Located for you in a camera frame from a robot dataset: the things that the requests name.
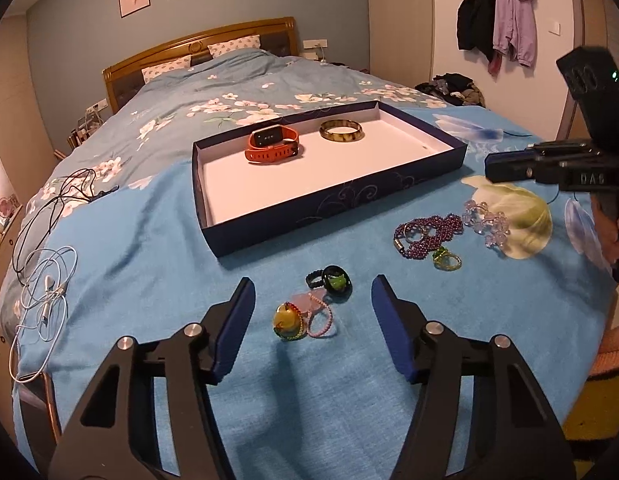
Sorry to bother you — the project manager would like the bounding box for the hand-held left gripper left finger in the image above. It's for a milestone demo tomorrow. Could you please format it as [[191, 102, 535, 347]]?
[[48, 276, 256, 480]]

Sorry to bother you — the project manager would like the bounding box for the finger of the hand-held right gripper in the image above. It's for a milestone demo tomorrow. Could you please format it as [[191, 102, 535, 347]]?
[[484, 152, 565, 186], [524, 141, 603, 161]]

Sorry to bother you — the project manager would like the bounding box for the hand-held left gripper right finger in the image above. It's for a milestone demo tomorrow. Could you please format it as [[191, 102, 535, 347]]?
[[371, 274, 577, 480]]

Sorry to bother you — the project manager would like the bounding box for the yellow pendant bead bracelet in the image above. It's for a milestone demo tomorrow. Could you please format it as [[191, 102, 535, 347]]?
[[272, 301, 310, 343]]

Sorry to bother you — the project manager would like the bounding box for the clear crystal bead bracelet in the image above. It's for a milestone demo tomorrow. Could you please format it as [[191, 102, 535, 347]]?
[[462, 199, 510, 249]]

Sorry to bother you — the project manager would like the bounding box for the green stone beaded ring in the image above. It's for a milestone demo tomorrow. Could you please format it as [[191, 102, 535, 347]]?
[[306, 270, 348, 295]]

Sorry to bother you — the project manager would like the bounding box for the pink bead bracelet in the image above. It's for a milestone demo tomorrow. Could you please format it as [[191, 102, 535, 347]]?
[[294, 290, 335, 338]]

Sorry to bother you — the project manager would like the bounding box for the yellow-green glass ring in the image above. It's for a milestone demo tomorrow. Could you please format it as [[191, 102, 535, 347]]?
[[432, 247, 463, 272]]

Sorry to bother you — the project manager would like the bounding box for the purple beaded bracelet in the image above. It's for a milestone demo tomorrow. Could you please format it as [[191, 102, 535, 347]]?
[[393, 212, 464, 261]]

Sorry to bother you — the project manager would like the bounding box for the navy cardboard box tray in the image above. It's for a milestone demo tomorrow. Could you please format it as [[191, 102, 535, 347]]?
[[191, 100, 467, 259]]

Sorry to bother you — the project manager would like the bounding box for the person's right hand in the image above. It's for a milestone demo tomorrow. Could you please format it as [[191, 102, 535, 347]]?
[[591, 194, 619, 267]]

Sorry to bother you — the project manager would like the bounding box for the dark pile of clothes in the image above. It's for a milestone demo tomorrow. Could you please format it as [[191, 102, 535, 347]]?
[[414, 73, 485, 108]]

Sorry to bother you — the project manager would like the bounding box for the blue flower print blanket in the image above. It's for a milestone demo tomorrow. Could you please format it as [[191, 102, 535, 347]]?
[[10, 105, 619, 480]]

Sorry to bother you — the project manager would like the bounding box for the black jacket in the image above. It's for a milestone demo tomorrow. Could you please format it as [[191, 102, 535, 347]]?
[[456, 0, 497, 63]]

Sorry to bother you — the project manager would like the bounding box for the amber bangle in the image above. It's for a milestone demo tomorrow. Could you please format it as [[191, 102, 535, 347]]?
[[319, 118, 365, 143]]

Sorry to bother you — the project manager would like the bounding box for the orange smartwatch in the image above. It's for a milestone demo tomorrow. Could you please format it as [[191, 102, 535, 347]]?
[[246, 124, 300, 164]]

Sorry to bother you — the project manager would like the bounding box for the floral blue duvet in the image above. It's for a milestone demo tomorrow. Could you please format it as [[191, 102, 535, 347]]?
[[0, 49, 445, 311]]

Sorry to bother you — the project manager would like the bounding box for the group of cosmetic bottles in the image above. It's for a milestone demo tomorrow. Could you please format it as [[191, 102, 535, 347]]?
[[67, 110, 109, 151]]

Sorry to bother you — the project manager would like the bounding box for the white patterned pillow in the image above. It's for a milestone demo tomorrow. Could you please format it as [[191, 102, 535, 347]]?
[[141, 55, 193, 85], [208, 35, 263, 59]]

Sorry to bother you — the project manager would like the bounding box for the wooden bed headboard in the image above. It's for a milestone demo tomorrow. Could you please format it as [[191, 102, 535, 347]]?
[[102, 16, 299, 113]]

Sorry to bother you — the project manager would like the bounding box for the white cable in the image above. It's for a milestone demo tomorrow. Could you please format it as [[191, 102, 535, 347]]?
[[8, 246, 79, 386]]

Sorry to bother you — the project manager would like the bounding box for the black cable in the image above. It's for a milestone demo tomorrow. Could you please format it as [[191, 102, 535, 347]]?
[[12, 169, 120, 306]]

